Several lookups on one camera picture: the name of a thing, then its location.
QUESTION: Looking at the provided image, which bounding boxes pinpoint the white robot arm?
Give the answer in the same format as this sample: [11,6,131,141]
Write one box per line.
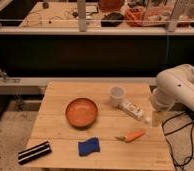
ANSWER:
[151,64,194,112]

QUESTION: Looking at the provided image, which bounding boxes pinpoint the translucent plastic cup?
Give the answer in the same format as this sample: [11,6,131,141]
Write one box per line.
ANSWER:
[109,86,125,107]

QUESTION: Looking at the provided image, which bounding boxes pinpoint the orange bowl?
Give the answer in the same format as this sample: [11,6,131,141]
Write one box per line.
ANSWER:
[65,98,98,128]

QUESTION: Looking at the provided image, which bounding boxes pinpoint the white plastic bottle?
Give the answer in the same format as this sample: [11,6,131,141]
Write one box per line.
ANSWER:
[119,100,151,124]

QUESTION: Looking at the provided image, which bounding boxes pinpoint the orange toy carrot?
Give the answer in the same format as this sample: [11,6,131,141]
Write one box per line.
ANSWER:
[116,130,145,143]

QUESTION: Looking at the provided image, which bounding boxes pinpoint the blue sponge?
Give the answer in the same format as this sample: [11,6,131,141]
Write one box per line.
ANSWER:
[78,137,100,157]

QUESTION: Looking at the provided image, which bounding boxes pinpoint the black object on bench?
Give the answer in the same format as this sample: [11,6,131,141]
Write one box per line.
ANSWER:
[101,12,124,27]

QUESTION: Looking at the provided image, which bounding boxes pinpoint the orange tool box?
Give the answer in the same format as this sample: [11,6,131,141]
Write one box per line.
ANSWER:
[125,8,171,27]

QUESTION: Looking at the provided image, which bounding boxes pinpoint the wooden background workbench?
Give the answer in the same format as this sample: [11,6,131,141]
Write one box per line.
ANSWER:
[20,2,107,29]

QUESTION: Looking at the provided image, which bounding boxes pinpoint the black striped eraser block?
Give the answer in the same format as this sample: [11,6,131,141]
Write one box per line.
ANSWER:
[18,141,52,165]

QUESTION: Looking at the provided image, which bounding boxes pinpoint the white vertical post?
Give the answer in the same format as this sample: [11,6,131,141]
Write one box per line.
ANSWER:
[77,0,87,32]

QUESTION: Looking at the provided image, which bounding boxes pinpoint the grey metal rail beam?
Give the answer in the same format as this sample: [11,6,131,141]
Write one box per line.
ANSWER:
[0,77,156,95]

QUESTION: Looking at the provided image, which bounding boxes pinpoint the black floor cables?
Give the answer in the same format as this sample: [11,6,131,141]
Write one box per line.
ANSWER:
[161,110,194,171]

